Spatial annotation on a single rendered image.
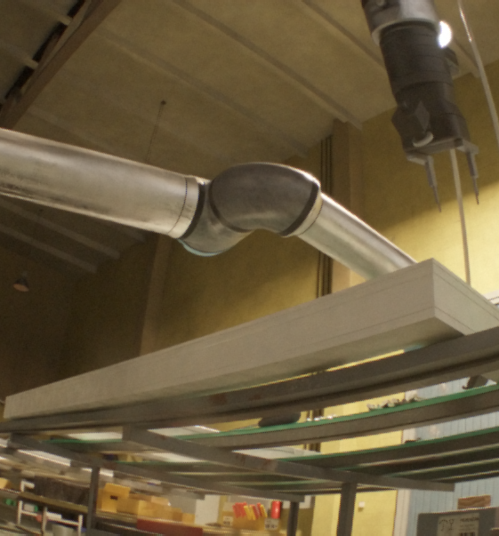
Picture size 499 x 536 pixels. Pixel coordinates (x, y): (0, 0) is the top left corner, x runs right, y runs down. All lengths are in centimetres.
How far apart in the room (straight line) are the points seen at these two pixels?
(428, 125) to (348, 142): 1057
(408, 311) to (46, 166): 60
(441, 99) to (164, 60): 1043
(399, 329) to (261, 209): 41
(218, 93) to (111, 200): 1046
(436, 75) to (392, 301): 26
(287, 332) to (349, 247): 31
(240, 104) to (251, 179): 1069
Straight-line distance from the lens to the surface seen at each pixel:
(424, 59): 63
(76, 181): 97
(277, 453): 184
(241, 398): 87
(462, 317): 69
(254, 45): 1039
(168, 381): 97
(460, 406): 92
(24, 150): 96
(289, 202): 97
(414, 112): 57
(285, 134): 1227
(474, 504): 158
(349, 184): 1058
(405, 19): 64
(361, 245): 106
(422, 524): 148
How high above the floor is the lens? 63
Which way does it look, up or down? 25 degrees up
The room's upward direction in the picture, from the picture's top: 6 degrees clockwise
